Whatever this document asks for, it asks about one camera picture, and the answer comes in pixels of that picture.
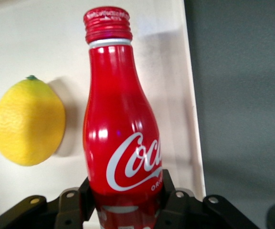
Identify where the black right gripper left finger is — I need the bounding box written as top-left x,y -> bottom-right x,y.
0,177 -> 98,229

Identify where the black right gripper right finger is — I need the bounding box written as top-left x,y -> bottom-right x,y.
155,168 -> 260,229

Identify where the red coca-cola aluminium bottle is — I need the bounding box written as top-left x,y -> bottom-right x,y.
82,6 -> 164,229

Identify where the cream plastic tray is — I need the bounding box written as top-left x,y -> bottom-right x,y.
0,0 -> 207,224

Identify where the yellow lemon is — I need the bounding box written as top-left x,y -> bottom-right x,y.
0,75 -> 66,167

